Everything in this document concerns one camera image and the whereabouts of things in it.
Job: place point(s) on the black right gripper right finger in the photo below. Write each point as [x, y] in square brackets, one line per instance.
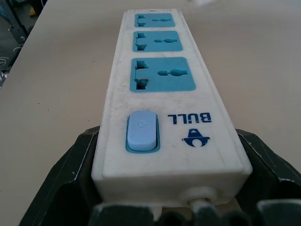
[268, 174]

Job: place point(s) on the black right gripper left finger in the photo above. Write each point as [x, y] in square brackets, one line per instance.
[63, 179]

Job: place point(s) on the white blue-socket power strip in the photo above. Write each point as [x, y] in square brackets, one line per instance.
[164, 113]

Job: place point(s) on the dark metal frame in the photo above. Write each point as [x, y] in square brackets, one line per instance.
[16, 21]

